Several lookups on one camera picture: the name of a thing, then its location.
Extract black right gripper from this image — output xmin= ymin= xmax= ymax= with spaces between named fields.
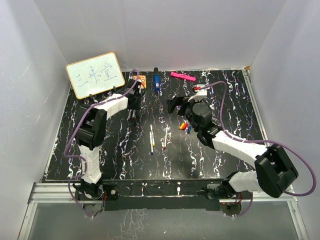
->
xmin=167 ymin=95 xmax=202 ymax=133

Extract white pen purple tip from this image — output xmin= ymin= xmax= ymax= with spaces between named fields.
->
xmin=128 ymin=109 xmax=133 ymax=120

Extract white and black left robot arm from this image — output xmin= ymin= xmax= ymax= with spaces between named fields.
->
xmin=73 ymin=77 xmax=145 ymax=200

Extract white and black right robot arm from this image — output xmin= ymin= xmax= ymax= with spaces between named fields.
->
xmin=166 ymin=96 xmax=299 ymax=199

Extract orange red pen cap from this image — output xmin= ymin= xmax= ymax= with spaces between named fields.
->
xmin=182 ymin=122 xmax=188 ymax=130

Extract white pen red tip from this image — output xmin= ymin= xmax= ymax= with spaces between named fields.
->
xmin=163 ymin=125 xmax=169 ymax=149

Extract white pen blue tip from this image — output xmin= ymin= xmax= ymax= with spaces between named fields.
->
xmin=149 ymin=131 xmax=154 ymax=155

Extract orange notebook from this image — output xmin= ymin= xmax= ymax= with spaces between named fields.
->
xmin=132 ymin=75 xmax=147 ymax=90

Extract blue whiteboard eraser marker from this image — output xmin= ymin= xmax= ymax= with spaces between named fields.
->
xmin=153 ymin=67 xmax=161 ymax=92

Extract pink plastic clip bar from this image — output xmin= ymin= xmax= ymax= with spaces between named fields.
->
xmin=170 ymin=71 xmax=196 ymax=82

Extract small wood-framed whiteboard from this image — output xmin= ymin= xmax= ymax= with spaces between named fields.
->
xmin=65 ymin=52 xmax=125 ymax=100

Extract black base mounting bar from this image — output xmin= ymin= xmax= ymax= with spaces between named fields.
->
xmin=101 ymin=178 xmax=253 ymax=212

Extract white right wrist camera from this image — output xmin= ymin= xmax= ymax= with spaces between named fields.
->
xmin=188 ymin=84 xmax=207 ymax=103

